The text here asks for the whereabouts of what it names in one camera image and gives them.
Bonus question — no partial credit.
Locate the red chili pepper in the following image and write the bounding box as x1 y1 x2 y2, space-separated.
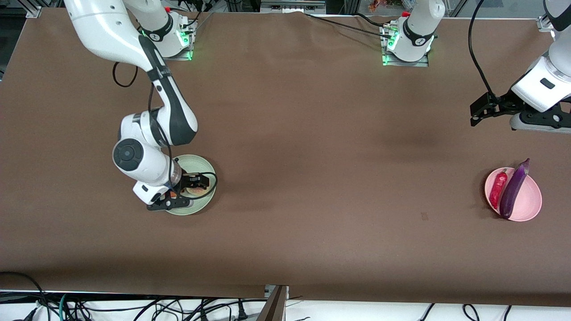
489 169 508 209

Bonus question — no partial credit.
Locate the long purple eggplant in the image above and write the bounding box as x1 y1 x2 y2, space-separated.
499 158 531 219

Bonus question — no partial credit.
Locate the pale green round plate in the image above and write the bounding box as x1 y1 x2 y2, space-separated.
164 154 218 216

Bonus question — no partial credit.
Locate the pink round plate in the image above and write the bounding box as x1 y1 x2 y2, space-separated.
484 167 543 222

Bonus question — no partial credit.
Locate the large table cover sheet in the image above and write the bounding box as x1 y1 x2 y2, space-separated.
0 7 571 308

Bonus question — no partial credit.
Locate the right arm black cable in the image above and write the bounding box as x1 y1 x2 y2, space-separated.
112 62 218 203

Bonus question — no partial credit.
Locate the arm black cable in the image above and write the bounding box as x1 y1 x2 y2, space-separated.
468 0 498 99
112 62 218 203

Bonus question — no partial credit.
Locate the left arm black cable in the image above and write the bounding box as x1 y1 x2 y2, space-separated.
468 0 498 99

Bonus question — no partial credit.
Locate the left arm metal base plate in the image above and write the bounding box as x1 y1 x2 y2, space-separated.
381 25 430 68

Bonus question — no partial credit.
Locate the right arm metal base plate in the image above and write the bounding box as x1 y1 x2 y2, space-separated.
167 16 198 61

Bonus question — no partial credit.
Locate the green floor cable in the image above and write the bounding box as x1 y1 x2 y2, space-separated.
59 292 72 321

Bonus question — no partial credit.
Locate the short black tabletop cable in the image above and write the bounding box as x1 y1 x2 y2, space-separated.
355 12 385 28

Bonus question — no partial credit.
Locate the dark wooden post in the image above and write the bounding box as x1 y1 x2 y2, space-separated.
257 285 288 321

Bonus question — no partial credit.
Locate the long black tabletop cable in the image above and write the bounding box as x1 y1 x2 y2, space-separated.
303 12 393 40

